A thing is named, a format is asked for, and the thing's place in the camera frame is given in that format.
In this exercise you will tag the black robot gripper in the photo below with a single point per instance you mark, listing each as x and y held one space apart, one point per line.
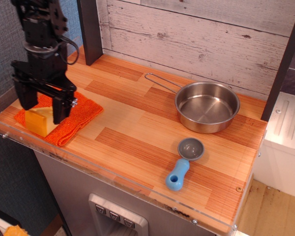
45 72

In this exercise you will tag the yellow cheese wedge toy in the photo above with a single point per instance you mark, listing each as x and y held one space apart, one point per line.
40 121

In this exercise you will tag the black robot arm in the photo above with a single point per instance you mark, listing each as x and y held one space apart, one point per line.
43 23

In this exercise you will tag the orange knitted cloth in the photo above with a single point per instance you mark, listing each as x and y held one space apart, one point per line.
80 116

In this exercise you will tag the clear acrylic table guard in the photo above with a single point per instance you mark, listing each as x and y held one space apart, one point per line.
133 142

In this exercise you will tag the grey toy fridge cabinet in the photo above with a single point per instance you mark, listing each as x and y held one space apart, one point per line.
71 188

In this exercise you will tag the silver dispenser button panel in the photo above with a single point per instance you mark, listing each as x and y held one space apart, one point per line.
111 219

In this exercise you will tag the yellow object bottom left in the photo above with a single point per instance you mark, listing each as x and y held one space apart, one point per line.
15 231

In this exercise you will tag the blue grey toy scoop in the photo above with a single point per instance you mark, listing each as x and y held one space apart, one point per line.
189 149

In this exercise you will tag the stainless steel pan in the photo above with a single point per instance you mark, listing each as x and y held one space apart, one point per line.
203 107

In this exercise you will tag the brass screw in tabletop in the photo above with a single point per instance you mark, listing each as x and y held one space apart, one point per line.
239 189

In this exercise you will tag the white cabinet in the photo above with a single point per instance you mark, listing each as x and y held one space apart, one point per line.
275 164

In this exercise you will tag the dark right shelf post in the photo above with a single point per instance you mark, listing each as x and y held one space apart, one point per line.
280 76

